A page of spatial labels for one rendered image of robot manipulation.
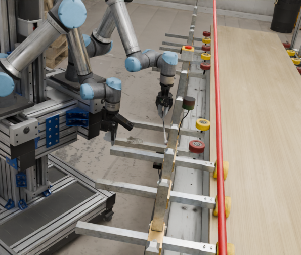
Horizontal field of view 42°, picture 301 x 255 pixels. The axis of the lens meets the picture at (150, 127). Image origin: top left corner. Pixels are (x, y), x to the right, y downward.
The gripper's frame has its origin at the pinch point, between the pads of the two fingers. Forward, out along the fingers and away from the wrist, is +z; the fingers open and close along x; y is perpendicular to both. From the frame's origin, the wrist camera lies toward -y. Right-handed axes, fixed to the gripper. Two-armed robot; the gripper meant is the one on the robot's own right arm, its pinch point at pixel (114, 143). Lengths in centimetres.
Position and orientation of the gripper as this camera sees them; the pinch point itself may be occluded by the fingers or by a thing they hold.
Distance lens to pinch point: 203.2
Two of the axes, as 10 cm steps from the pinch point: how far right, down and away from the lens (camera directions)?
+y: -9.8, -1.6, 0.7
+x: -1.4, 4.6, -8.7
